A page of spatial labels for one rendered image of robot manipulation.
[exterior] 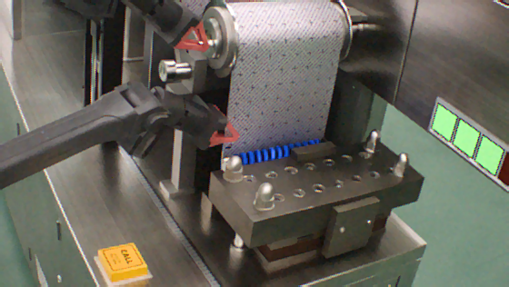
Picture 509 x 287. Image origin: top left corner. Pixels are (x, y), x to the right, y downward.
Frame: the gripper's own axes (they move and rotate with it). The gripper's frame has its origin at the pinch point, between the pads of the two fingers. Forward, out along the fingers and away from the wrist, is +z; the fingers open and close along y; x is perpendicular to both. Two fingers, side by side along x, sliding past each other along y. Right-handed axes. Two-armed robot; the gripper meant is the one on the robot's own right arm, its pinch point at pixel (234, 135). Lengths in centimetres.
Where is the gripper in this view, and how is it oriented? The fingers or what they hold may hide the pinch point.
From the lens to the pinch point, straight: 122.3
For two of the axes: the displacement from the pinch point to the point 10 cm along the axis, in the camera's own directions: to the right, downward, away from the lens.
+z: 6.9, 2.9, 6.7
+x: 5.4, -8.2, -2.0
